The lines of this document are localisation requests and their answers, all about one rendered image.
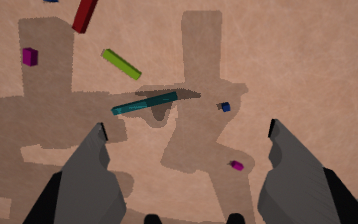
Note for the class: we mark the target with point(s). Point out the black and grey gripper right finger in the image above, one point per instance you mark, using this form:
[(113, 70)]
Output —
[(300, 189)]

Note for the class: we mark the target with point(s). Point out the lime green rod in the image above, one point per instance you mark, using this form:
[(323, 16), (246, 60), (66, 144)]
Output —
[(121, 64)]

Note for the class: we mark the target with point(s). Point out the magenta rod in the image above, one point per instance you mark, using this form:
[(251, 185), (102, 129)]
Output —
[(237, 165), (30, 56)]

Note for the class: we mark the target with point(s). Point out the red rod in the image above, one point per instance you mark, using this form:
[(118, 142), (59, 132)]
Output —
[(83, 15)]

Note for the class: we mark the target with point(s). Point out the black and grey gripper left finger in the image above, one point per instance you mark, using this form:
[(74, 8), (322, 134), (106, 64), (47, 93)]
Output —
[(83, 191)]

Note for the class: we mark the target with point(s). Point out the turquoise rod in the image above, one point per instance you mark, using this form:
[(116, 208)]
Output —
[(168, 97)]

